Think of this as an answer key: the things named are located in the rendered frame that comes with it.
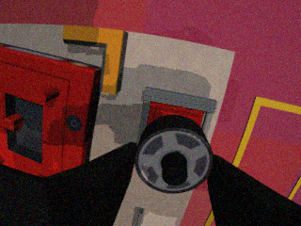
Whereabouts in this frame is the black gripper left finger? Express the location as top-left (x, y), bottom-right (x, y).
top-left (0, 142), bottom-right (136, 226)

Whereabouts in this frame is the yellow rectangular outline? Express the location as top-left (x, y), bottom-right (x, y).
top-left (204, 97), bottom-right (301, 226)

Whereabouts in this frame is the black tyre with grey wheel rim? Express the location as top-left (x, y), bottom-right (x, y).
top-left (135, 114), bottom-right (214, 195)

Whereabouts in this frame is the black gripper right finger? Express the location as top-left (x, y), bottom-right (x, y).
top-left (207, 154), bottom-right (301, 226)

